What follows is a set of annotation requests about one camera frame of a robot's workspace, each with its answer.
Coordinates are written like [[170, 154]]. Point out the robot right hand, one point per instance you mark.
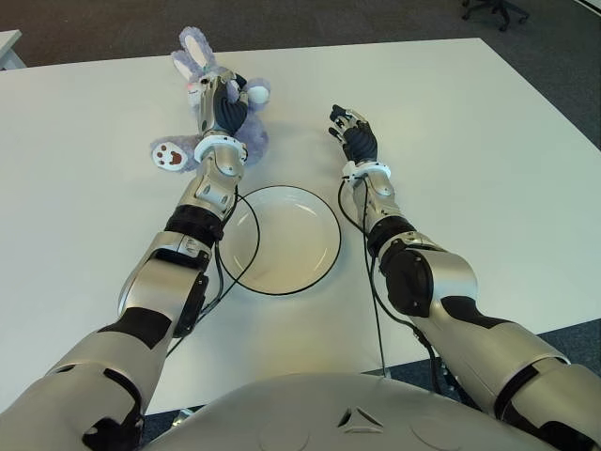
[[360, 141]]

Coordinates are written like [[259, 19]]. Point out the silver robot torso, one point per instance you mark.
[[328, 413]]

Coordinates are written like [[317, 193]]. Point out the robot left arm silver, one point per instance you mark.
[[159, 300]]

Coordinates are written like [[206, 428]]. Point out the white plate black rim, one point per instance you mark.
[[293, 242]]

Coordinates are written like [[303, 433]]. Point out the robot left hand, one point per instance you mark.
[[220, 110]]

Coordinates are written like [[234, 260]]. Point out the purple plush bunny doll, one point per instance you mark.
[[256, 136]]

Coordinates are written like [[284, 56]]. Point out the robot right arm silver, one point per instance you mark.
[[451, 282]]

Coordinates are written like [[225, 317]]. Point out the black office chair base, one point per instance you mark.
[[495, 10]]

